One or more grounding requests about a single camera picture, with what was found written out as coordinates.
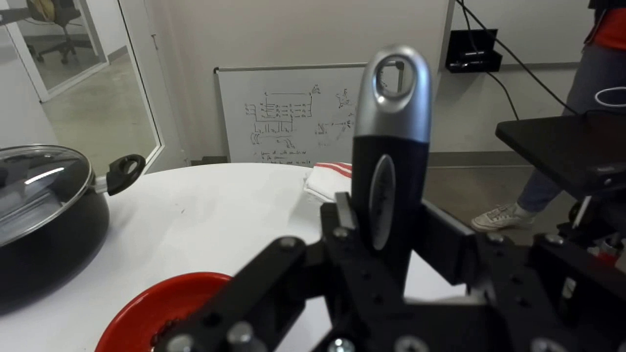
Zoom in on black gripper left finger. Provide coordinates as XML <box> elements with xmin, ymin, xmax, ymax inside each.
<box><xmin>154</xmin><ymin>191</ymin><xmax>393</xmax><ymax>352</ymax></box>

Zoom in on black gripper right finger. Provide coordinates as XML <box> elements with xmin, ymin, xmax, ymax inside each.
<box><xmin>408</xmin><ymin>199</ymin><xmax>626</xmax><ymax>352</ymax></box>

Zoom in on black handled serving spoon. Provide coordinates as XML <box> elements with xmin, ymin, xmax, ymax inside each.
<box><xmin>349</xmin><ymin>43</ymin><xmax>434</xmax><ymax>289</ymax></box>

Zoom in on red bowl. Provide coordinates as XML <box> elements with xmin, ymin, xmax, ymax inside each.
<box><xmin>93</xmin><ymin>271</ymin><xmax>232</xmax><ymax>352</ymax></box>

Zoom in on white towel red stripes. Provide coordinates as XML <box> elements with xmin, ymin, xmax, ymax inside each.
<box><xmin>301</xmin><ymin>160</ymin><xmax>355</xmax><ymax>203</ymax></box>

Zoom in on black perforated robot table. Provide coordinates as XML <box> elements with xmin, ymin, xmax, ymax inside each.
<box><xmin>494</xmin><ymin>107</ymin><xmax>626</xmax><ymax>275</ymax></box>

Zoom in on whiteboard with drawings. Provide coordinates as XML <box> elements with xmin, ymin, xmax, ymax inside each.
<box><xmin>213</xmin><ymin>62</ymin><xmax>367</xmax><ymax>168</ymax></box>

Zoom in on black pot glass lid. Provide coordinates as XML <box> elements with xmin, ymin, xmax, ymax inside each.
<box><xmin>0</xmin><ymin>142</ymin><xmax>146</xmax><ymax>309</ymax></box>

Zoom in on office chair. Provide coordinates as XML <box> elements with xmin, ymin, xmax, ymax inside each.
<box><xmin>0</xmin><ymin>0</ymin><xmax>83</xmax><ymax>64</ymax></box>

